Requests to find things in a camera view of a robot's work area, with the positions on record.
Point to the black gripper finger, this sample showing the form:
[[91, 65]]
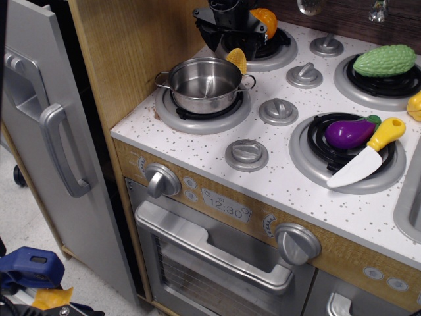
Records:
[[251, 42], [210, 34]]

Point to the right silver oven dial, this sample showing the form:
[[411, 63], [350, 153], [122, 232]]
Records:
[[296, 244]]

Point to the hanging silver utensil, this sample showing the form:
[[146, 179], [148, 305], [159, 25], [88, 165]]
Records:
[[379, 11]]

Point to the yellow toy pepper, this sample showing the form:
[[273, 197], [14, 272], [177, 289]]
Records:
[[414, 107]]

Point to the yellow tape piece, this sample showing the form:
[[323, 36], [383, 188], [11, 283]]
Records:
[[45, 299]]

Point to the silver fridge door handle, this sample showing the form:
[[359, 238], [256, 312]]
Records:
[[68, 143]]

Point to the silver steel pot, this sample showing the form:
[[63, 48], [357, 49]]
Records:
[[204, 85]]

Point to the stove burner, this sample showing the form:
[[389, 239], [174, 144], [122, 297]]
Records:
[[276, 53], [190, 123], [318, 160], [385, 94]]

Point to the grey lower cabinet door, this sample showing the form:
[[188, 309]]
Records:
[[330, 295]]

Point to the left silver oven dial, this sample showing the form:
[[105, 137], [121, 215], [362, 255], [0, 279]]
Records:
[[161, 181]]

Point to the orange toy pumpkin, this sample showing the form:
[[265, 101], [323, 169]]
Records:
[[268, 18]]

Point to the front left stove burner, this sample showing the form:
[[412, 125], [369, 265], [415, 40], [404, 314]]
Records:
[[190, 123]]

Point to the grey stovetop knob back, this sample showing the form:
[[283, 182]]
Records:
[[327, 46]]

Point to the grey toy fridge door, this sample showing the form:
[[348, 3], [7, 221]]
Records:
[[43, 65]]

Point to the grey sink basin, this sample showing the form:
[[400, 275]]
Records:
[[407, 210]]

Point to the silver oven door handle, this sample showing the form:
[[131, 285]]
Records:
[[193, 239]]

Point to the grey stovetop knob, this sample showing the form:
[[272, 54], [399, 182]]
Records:
[[305, 77], [246, 155], [278, 112], [327, 46]]

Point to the back right stove burner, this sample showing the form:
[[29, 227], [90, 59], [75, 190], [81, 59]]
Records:
[[385, 94]]

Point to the oven clock display panel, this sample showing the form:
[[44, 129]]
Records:
[[226, 205]]

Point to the grey stovetop knob upper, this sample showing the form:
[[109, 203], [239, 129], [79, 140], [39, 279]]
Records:
[[305, 77]]

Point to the grey stovetop knob middle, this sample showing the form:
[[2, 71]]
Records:
[[278, 112]]

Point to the purple toy eggplant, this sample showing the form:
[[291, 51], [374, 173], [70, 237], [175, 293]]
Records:
[[349, 134]]

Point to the green toy bitter gourd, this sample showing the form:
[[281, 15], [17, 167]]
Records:
[[385, 61]]

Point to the blue clamp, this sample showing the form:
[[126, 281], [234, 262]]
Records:
[[31, 268]]

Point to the hanging silver spoon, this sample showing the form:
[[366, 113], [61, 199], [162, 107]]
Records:
[[310, 7]]

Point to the silver oven dial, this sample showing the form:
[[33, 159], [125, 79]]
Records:
[[161, 181], [296, 244]]

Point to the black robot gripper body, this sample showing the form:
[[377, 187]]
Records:
[[221, 17]]

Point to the grey stovetop knob front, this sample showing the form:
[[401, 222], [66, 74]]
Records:
[[246, 155]]

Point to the front right stove burner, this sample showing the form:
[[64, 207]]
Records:
[[318, 160]]

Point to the grey oven door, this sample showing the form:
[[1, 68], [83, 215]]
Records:
[[189, 286]]

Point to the back left stove burner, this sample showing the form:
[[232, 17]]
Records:
[[276, 53]]

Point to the yellow handled toy knife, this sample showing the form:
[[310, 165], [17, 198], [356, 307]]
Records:
[[368, 160]]

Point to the black caster wheel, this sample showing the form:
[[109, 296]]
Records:
[[18, 177]]

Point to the yellow toy corn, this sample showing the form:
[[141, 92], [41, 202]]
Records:
[[238, 58]]

